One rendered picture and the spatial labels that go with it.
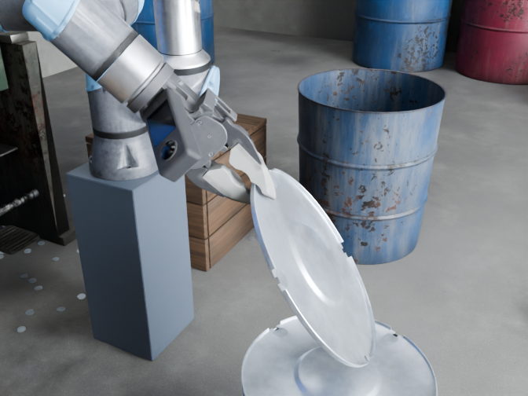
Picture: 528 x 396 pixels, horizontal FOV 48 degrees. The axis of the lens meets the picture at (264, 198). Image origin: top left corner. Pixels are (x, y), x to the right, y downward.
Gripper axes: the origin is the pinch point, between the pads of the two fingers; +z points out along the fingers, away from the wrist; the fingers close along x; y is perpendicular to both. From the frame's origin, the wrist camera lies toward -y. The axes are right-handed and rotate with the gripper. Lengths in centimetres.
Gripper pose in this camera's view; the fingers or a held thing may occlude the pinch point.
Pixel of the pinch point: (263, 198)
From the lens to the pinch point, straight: 74.6
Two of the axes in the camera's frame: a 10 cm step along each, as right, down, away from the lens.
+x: -7.1, 6.2, 3.4
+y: 0.1, -4.7, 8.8
